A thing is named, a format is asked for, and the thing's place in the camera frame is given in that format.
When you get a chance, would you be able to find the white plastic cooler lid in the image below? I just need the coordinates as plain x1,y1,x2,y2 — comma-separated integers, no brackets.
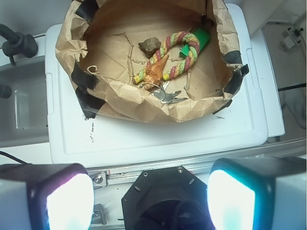
45,3,269,167

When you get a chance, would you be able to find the black octagonal mount plate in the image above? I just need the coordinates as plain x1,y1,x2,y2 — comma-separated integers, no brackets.
121,166,215,230

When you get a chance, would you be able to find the orange spiral sea shell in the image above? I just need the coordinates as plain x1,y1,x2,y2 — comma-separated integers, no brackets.
143,54,169,90

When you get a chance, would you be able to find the silver keys bunch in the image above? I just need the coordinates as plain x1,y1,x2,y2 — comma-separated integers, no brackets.
151,81,188,104

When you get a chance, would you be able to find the white bracket fixture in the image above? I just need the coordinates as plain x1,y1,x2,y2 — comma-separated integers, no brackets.
279,12,307,52

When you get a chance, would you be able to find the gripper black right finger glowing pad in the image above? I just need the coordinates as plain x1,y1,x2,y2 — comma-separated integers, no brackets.
207,157,307,230

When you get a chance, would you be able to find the brown rock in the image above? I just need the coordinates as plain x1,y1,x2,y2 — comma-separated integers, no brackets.
138,37,161,58

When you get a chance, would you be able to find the multicolour braided rope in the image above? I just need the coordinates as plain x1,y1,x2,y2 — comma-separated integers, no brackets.
133,31,201,85

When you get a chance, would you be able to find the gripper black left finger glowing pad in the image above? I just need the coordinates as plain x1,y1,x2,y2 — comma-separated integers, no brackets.
0,163,94,230

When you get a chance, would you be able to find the green plastic block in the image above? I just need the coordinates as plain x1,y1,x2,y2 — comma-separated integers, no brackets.
179,27,211,58

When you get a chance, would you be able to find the clear plastic bin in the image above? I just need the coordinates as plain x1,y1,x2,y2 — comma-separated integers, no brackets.
0,61,49,148

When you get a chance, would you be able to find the black clamp with hose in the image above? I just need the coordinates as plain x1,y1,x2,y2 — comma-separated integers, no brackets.
0,24,38,66

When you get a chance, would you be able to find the crumpled brown paper bag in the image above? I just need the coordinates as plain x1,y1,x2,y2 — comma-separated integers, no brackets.
55,0,249,124

